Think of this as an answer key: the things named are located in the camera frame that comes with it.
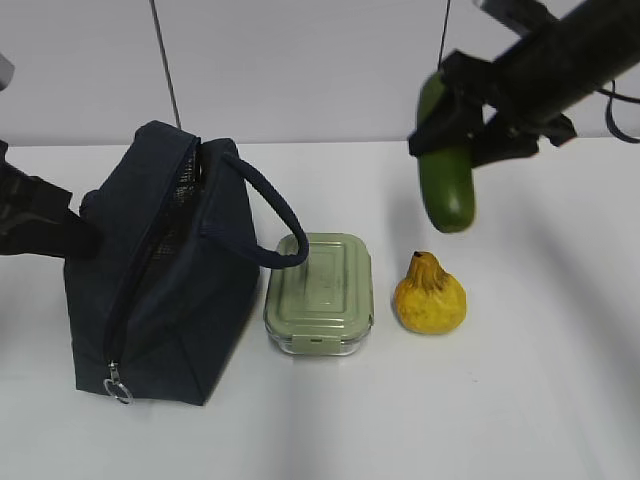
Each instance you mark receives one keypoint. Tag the green lidded glass container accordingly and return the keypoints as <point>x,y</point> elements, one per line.
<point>325,306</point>

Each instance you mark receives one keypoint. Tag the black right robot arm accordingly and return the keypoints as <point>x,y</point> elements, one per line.
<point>556,63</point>

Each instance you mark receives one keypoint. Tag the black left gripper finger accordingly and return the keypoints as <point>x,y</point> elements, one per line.
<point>36,219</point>

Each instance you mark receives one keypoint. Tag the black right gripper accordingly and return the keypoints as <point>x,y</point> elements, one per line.
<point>480,98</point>

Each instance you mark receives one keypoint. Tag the yellow pear-shaped gourd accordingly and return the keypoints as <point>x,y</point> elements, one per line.
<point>429,300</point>

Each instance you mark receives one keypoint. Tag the dark blue lunch bag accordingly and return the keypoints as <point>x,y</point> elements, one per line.
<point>187,226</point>

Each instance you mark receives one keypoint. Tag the green cucumber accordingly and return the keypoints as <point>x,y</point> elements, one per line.
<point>447,190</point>

